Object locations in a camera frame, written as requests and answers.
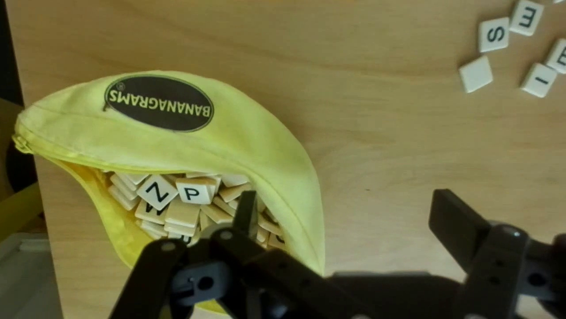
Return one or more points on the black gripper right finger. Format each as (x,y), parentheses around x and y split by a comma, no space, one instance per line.
(456,225)

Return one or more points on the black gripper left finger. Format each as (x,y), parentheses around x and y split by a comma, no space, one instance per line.
(245,215)

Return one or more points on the yellow banana-shaped zip bag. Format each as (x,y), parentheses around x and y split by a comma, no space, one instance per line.
(175,122)

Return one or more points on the letter tile P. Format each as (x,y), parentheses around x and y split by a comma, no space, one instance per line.
(192,193)

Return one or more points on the letter tile N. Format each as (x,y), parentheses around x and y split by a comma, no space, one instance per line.
(157,192)

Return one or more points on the blank white letter tile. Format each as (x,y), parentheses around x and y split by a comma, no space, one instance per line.
(475,75)

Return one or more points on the letter tile I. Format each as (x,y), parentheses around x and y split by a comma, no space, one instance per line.
(537,80)

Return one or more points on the letter tile at right edge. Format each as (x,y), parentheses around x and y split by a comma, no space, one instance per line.
(557,57)

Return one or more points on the letter tile S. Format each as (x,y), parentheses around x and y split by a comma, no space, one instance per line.
(493,34)

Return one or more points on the letter tile E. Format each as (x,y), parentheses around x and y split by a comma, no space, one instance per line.
(525,16)

